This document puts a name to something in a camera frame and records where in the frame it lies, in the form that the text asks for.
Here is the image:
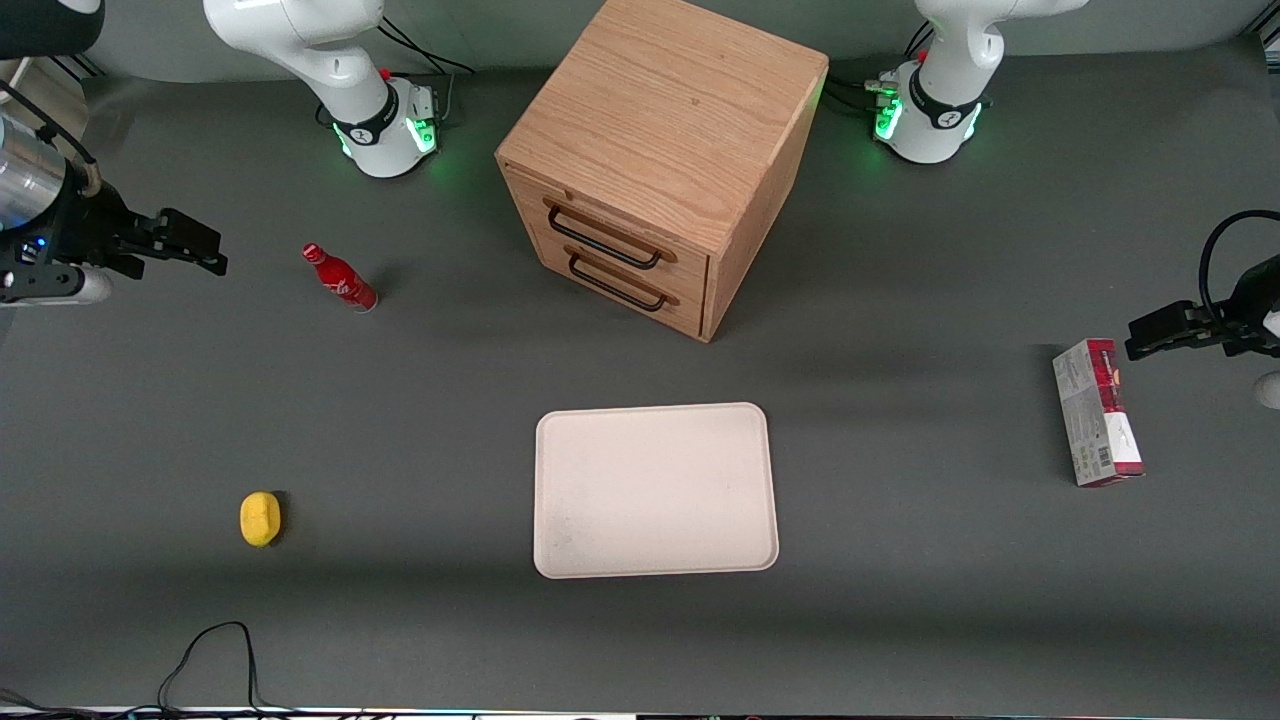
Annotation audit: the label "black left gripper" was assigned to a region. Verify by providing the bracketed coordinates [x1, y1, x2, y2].
[1125, 254, 1280, 362]

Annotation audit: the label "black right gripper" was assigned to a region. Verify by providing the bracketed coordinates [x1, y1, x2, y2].
[0, 170, 230, 281]

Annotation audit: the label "red coke bottle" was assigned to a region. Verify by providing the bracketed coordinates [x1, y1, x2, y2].
[302, 242, 380, 313]

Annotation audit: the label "cream rectangular tray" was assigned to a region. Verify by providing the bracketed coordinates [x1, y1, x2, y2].
[533, 402, 780, 580]

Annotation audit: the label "grey and red carton box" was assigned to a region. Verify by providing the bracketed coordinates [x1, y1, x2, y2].
[1051, 338, 1146, 489]

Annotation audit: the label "beige crate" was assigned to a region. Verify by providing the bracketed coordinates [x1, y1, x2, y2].
[0, 58, 89, 143]

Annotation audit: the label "yellow lemon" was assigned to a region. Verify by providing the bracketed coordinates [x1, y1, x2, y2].
[239, 491, 283, 549]

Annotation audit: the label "wooden drawer cabinet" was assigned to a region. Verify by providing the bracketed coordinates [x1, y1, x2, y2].
[495, 0, 830, 344]

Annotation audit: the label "thick black arched cable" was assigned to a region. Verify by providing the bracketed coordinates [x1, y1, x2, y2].
[1198, 209, 1280, 323]

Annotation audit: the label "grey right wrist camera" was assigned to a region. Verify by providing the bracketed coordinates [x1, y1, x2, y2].
[0, 263, 113, 307]

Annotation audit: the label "black cables at arm base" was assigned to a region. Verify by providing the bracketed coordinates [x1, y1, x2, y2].
[376, 14, 477, 77]
[824, 20, 937, 113]

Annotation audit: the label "thin black looped cable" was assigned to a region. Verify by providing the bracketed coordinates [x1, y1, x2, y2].
[156, 620, 263, 713]

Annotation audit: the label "black drawer handle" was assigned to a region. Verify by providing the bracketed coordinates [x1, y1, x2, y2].
[543, 198, 679, 271]
[564, 246, 681, 313]

